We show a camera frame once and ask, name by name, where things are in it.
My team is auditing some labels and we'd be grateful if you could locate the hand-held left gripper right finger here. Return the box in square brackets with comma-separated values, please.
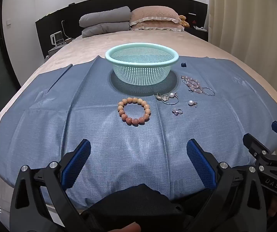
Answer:
[186, 139, 270, 232]

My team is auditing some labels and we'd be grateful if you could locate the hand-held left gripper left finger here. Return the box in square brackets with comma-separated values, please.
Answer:
[10, 139, 92, 232]

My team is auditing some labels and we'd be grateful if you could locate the orange bead bracelet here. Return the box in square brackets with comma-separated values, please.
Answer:
[117, 97, 151, 126]

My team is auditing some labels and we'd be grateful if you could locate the silver ring with pearl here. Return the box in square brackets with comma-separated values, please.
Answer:
[163, 92, 179, 105]

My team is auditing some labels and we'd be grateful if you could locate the silver heart pendant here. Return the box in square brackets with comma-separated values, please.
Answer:
[155, 92, 170, 101]

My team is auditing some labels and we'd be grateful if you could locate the pink bead bracelet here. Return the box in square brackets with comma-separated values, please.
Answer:
[181, 75, 205, 94]

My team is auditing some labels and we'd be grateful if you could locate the mint green plastic basket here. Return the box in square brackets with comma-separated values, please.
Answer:
[105, 43, 179, 87]

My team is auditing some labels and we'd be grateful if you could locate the person's left hand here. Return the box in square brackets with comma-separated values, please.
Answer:
[105, 222, 142, 232]

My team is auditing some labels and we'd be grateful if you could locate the blue cloth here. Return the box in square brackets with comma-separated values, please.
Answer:
[0, 55, 277, 209]

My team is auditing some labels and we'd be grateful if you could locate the black garment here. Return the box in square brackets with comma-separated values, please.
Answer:
[80, 183, 216, 232]

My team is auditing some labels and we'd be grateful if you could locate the cream curtain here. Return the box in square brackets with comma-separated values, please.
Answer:
[207, 0, 277, 131]

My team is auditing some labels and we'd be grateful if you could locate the dark bedside table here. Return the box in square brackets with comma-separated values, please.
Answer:
[184, 26, 209, 41]

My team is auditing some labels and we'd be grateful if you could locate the folded grey duvet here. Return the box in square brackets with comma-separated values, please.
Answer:
[82, 22, 131, 38]
[79, 6, 131, 28]

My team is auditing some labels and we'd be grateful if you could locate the bed with beige bedspread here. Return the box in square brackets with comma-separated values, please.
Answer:
[0, 30, 277, 225]

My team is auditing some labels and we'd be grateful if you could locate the brown teddy bear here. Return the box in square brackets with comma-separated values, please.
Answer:
[178, 15, 190, 28]

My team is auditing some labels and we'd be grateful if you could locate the pink ruffled pillow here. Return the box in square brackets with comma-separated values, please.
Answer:
[131, 22, 185, 32]
[129, 6, 180, 26]

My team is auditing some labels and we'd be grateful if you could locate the black headboard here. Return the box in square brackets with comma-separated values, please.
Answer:
[35, 0, 209, 60]

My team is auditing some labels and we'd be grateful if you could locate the white charging cable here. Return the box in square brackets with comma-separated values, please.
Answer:
[61, 20, 68, 39]

